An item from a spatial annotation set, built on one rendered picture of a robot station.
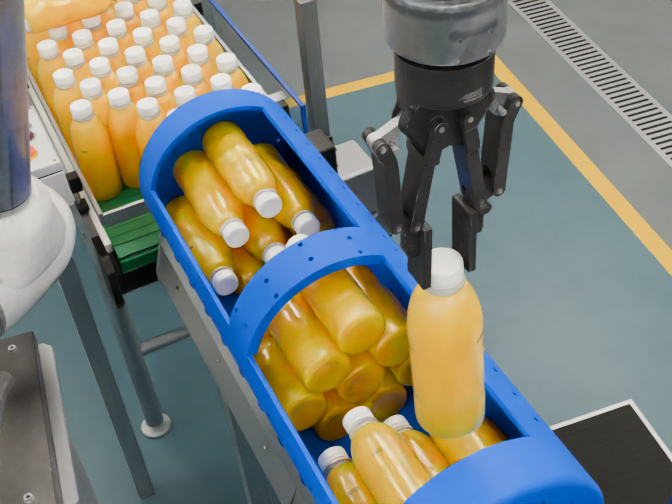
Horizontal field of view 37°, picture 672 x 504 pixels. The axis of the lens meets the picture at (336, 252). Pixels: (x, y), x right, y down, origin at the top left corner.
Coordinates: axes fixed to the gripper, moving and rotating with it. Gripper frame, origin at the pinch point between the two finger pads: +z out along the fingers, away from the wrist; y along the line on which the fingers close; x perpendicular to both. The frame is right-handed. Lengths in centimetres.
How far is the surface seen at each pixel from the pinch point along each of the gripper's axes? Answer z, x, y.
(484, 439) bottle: 38.7, 3.8, 8.4
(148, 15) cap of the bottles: 44, 131, 6
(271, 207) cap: 38, 55, 2
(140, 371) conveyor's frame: 129, 116, -18
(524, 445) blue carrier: 30.6, -3.8, 8.4
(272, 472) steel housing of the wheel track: 68, 31, -11
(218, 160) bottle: 36, 68, -1
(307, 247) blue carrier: 30.1, 35.8, 0.5
